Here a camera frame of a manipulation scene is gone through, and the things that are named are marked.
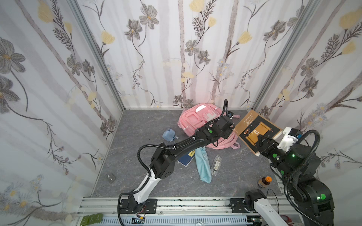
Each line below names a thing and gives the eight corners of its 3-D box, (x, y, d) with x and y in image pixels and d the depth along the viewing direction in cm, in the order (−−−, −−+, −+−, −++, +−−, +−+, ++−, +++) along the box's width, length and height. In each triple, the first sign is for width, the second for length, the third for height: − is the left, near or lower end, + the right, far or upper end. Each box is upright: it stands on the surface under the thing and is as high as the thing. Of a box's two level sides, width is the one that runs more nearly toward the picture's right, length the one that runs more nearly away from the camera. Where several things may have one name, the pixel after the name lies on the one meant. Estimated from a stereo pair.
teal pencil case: (200, 184, 83) (202, 180, 76) (194, 153, 96) (194, 147, 89) (213, 182, 84) (216, 177, 77) (205, 152, 97) (206, 145, 90)
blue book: (178, 161, 93) (177, 160, 91) (191, 148, 99) (191, 147, 97) (185, 168, 90) (185, 166, 88) (198, 154, 96) (198, 152, 94)
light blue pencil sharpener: (166, 143, 101) (165, 138, 96) (162, 137, 105) (161, 132, 99) (176, 139, 104) (176, 133, 98) (173, 133, 107) (172, 128, 102)
